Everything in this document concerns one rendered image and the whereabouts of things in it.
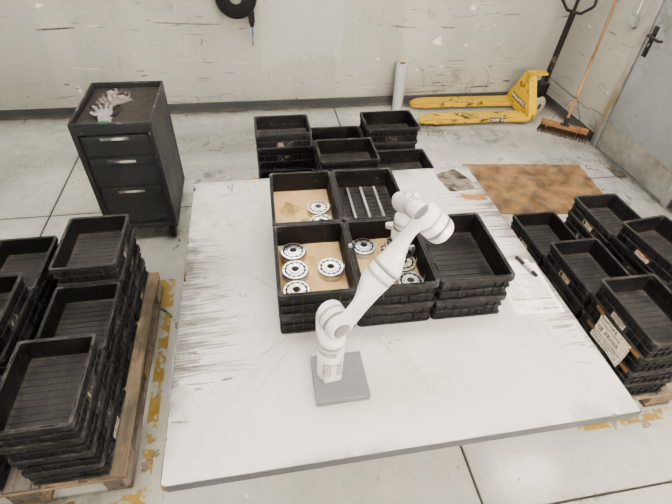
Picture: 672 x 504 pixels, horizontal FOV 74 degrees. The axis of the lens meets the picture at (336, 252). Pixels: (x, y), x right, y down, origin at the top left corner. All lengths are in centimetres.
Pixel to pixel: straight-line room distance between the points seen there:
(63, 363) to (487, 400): 167
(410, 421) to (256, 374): 56
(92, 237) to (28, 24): 275
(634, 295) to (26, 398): 276
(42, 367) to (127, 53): 337
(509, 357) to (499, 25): 408
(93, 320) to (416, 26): 396
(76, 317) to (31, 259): 56
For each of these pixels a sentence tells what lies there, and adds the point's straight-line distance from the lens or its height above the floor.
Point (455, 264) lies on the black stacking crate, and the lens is 193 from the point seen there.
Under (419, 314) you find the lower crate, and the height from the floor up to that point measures 74.
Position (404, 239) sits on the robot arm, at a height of 127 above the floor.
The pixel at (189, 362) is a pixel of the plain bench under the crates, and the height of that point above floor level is 70.
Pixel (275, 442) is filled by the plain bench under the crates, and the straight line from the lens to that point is 155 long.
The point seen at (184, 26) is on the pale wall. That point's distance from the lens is 478.
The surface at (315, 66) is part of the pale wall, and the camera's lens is 490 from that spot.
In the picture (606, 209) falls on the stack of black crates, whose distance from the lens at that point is 348.
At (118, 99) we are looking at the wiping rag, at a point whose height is 88.
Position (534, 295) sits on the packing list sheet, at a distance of 211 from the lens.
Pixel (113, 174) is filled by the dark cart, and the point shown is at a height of 55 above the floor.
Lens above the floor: 211
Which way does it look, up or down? 43 degrees down
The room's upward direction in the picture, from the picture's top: 3 degrees clockwise
